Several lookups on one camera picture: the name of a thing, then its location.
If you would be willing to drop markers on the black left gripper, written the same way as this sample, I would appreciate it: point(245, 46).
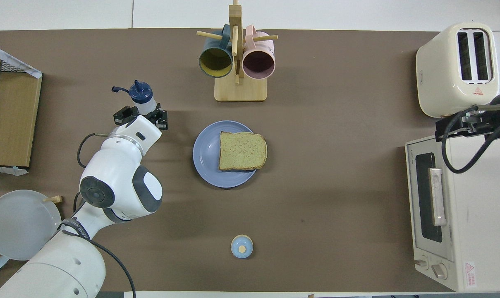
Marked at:
point(152, 118)

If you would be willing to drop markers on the white bottle with navy cap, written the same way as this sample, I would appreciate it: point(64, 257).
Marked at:
point(142, 93)

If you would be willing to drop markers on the slice of toast bread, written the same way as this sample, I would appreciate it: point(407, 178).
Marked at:
point(241, 151)

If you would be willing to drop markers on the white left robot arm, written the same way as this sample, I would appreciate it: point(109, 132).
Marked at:
point(117, 182)

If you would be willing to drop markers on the blue round plate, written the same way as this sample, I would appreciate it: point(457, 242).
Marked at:
point(206, 157)

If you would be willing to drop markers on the pale grey plate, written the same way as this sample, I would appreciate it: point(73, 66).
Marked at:
point(18, 223)

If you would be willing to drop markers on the cream two-slot toaster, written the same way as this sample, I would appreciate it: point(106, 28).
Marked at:
point(440, 78)

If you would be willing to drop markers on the white toaster oven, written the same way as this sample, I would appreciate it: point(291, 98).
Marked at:
point(477, 207)

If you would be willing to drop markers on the dark teal mug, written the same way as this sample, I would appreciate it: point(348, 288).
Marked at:
point(215, 62)

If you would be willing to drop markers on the wooden mug tree rack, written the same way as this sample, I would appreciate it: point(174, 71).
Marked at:
point(241, 91)

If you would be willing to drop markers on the brown table mat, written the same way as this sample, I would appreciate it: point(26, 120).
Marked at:
point(336, 124)

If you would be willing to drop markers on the pink mug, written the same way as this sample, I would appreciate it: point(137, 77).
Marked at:
point(258, 62)

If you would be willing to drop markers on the small blue bell wooden knob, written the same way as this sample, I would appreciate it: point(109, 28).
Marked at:
point(241, 246)

